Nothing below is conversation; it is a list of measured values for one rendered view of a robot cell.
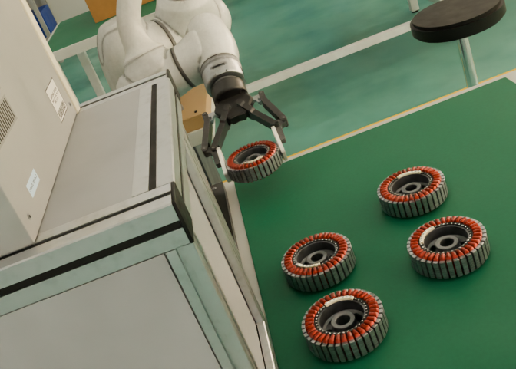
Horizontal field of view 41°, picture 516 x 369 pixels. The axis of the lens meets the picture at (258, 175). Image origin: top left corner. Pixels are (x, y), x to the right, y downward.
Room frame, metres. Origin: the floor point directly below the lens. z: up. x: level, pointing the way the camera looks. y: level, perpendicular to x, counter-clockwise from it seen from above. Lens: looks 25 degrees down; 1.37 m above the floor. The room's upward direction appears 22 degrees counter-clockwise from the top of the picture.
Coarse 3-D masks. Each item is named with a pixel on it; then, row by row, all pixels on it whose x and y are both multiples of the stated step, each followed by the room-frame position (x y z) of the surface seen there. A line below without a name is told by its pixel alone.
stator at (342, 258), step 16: (304, 240) 0.96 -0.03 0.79; (320, 240) 0.94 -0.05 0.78; (336, 240) 0.92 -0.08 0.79; (288, 256) 0.93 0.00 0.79; (304, 256) 0.94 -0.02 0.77; (320, 256) 0.92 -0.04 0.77; (336, 256) 0.88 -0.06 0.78; (352, 256) 0.89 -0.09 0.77; (288, 272) 0.89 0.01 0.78; (304, 272) 0.87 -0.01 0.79; (320, 272) 0.86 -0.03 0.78; (336, 272) 0.86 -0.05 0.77; (304, 288) 0.87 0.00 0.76; (320, 288) 0.86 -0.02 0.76
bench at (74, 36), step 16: (416, 0) 4.32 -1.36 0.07; (432, 0) 3.86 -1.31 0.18; (80, 16) 4.36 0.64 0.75; (144, 16) 3.56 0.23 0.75; (64, 32) 4.01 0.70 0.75; (80, 32) 3.82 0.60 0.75; (96, 32) 3.64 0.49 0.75; (384, 32) 3.57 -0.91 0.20; (400, 32) 3.56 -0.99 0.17; (64, 48) 3.57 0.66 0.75; (80, 48) 3.57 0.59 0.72; (352, 48) 3.57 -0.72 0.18; (304, 64) 3.58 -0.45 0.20; (320, 64) 3.57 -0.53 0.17; (96, 80) 4.39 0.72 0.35; (272, 80) 3.58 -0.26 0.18
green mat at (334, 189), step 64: (384, 128) 1.31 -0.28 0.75; (448, 128) 1.20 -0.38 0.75; (512, 128) 1.11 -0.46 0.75; (256, 192) 1.25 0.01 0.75; (320, 192) 1.15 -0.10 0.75; (448, 192) 0.99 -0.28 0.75; (512, 192) 0.92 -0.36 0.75; (256, 256) 1.02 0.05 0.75; (384, 256) 0.88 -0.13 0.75; (512, 256) 0.77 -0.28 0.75; (448, 320) 0.70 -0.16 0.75; (512, 320) 0.66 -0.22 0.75
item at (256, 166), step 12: (252, 144) 1.29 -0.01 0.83; (264, 144) 1.27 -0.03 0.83; (276, 144) 1.26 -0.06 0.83; (240, 156) 1.27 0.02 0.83; (252, 156) 1.26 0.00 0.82; (264, 156) 1.21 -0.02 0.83; (276, 156) 1.22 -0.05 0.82; (228, 168) 1.23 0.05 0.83; (240, 168) 1.21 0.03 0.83; (252, 168) 1.20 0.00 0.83; (264, 168) 1.20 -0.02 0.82; (276, 168) 1.21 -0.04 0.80; (240, 180) 1.21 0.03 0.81; (252, 180) 1.20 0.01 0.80
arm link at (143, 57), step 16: (128, 0) 1.57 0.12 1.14; (128, 16) 1.57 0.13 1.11; (128, 32) 1.56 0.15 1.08; (144, 32) 1.58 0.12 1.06; (128, 48) 1.55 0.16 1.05; (144, 48) 1.53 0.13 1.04; (160, 48) 1.54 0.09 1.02; (128, 64) 1.53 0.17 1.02; (144, 64) 1.51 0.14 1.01; (160, 64) 1.50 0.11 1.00; (176, 64) 1.50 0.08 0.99; (128, 80) 1.52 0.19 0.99; (176, 80) 1.49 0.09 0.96
